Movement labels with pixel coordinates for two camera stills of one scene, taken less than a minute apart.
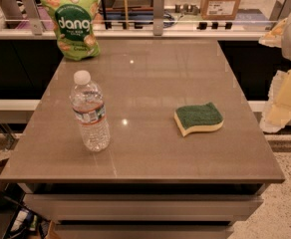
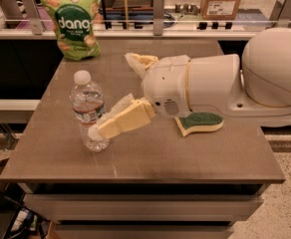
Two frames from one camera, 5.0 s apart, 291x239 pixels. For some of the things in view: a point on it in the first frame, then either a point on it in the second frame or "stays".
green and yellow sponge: x=196 y=119 stays
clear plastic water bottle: x=89 y=110 stays
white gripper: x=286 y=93 → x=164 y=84
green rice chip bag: x=73 y=13 stays
